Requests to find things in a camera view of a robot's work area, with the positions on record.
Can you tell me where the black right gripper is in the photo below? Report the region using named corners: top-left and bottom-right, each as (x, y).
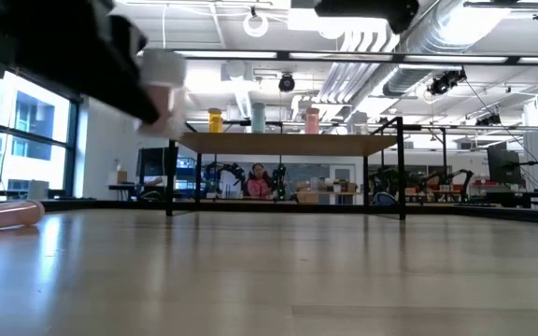
top-left (314, 0), bottom-right (420, 35)

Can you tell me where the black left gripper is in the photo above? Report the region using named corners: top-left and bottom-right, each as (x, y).
top-left (0, 0), bottom-right (161, 126)

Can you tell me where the black monitor on arm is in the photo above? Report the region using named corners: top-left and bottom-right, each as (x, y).
top-left (486, 141), bottom-right (523, 186)

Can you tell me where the black monitor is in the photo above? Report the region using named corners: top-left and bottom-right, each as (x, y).
top-left (135, 147), bottom-right (166, 178)

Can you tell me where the black hanging spotlight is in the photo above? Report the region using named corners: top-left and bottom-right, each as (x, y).
top-left (277, 72), bottom-right (296, 93)

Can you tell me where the long ceiling light bar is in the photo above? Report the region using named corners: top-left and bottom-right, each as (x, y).
top-left (135, 45), bottom-right (538, 65)

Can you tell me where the large window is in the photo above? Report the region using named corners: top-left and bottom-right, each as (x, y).
top-left (0, 69), bottom-right (82, 203)

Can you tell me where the white background box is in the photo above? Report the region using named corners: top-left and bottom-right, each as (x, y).
top-left (26, 179), bottom-right (50, 201)

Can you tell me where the person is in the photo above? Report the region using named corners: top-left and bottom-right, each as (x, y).
top-left (245, 161), bottom-right (273, 200)

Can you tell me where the black ceiling camera cluster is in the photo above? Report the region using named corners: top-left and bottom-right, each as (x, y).
top-left (475, 111), bottom-right (503, 128)
top-left (426, 68), bottom-right (468, 97)

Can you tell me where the white hanging ring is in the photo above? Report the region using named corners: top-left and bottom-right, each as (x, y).
top-left (242, 10), bottom-right (270, 39)

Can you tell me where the black aluminium rig frame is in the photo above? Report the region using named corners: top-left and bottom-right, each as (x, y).
top-left (0, 197), bottom-right (538, 227)

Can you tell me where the wooden shelf black metal frame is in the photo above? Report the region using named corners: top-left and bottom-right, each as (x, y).
top-left (164, 116), bottom-right (408, 221)

